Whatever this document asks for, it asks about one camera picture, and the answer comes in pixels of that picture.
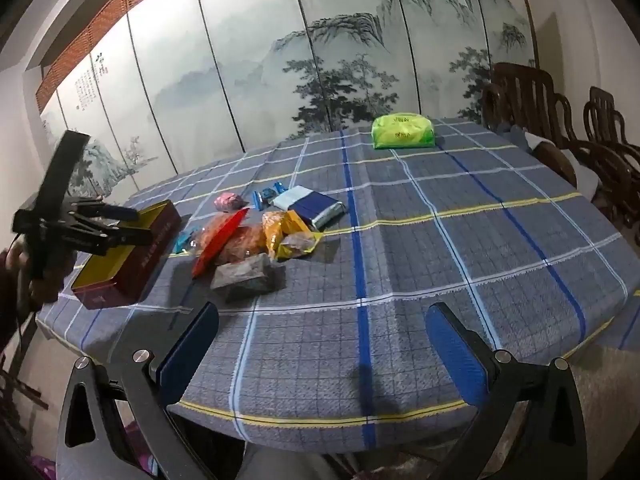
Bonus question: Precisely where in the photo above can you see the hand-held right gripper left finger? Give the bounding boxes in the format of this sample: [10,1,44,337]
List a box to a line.
[56,301,241,480]

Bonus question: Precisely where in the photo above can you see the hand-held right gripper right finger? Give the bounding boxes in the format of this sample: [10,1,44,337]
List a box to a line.
[424,302,589,480]

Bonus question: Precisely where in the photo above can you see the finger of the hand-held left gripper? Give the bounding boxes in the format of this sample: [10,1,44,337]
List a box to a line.
[65,201,142,226]
[60,225,156,257]

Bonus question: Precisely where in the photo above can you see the red tin box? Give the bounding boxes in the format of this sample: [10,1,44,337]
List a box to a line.
[70,200,183,311]

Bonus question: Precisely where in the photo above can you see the cyan candy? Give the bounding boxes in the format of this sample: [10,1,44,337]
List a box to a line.
[174,227,201,255]

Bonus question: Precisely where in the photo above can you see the clear peanut brittle packet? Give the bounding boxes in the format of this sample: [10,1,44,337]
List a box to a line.
[196,216,223,257]
[220,224,268,266]

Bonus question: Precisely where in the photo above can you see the dark grey snack packet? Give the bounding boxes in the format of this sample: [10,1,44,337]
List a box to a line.
[210,254,278,296]

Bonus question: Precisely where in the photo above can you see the red snack packet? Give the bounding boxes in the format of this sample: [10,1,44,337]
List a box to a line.
[191,207,250,278]

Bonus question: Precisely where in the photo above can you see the pink snack packet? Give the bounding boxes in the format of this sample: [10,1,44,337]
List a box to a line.
[213,192,249,212]

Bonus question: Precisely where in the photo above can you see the orange snack packet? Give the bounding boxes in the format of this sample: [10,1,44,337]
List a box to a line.
[262,211,301,261]

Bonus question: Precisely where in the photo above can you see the blue striped candy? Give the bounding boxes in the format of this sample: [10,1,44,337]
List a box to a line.
[251,183,292,211]

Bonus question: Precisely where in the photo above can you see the yellow-edged clear snack packet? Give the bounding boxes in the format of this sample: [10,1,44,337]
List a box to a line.
[277,232,323,261]

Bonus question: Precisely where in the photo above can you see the blue and white snack packet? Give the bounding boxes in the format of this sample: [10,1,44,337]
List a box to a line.
[272,185,348,231]

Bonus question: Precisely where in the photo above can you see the person's left hand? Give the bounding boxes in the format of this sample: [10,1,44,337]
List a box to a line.
[9,247,63,306]

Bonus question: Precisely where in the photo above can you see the landscape painted folding screen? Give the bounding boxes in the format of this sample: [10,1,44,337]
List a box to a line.
[35,0,541,201]

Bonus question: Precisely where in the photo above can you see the green tissue pack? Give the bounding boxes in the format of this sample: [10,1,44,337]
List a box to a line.
[371,113,437,151]

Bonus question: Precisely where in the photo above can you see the dark wooden chair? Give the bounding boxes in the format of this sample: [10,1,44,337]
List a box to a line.
[481,62,633,221]
[582,86,640,246]

